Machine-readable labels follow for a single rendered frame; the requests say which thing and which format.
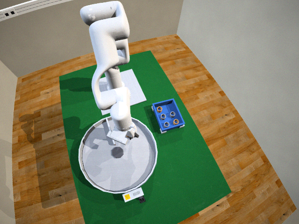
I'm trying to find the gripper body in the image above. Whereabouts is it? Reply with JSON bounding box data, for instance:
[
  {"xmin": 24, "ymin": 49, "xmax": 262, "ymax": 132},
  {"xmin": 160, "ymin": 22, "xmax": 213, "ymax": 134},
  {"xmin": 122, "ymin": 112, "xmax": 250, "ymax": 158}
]
[{"xmin": 126, "ymin": 126, "xmax": 137, "ymax": 138}]

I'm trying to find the blue crate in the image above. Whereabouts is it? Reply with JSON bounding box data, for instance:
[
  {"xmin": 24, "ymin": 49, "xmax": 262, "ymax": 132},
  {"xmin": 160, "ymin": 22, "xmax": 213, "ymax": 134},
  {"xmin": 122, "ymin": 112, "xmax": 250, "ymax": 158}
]
[{"xmin": 152, "ymin": 99, "xmax": 185, "ymax": 132}]

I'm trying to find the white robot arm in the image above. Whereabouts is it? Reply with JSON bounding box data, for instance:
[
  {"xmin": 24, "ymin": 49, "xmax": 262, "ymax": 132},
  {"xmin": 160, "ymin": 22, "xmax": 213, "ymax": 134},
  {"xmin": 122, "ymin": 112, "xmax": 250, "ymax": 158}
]
[{"xmin": 80, "ymin": 1, "xmax": 135, "ymax": 145}]

